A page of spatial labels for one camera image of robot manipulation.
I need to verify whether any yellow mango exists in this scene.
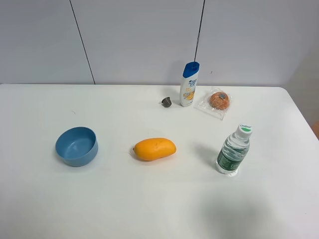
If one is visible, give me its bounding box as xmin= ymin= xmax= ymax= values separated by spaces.
xmin=133 ymin=138 xmax=176 ymax=161

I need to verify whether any brown coffee capsule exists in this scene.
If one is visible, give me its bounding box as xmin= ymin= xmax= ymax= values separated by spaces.
xmin=161 ymin=97 xmax=172 ymax=108

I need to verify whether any white shampoo bottle blue cap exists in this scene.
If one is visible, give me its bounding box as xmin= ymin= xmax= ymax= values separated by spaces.
xmin=179 ymin=61 xmax=200 ymax=107

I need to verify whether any wrapped orange bun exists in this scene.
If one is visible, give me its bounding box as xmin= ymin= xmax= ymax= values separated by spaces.
xmin=195 ymin=87 xmax=232 ymax=120

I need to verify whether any clear water bottle green label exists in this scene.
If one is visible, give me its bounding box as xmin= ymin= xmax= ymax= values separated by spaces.
xmin=216 ymin=123 xmax=253 ymax=175

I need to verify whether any blue plastic bowl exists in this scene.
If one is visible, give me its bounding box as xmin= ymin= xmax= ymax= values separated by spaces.
xmin=55 ymin=126 xmax=98 ymax=167

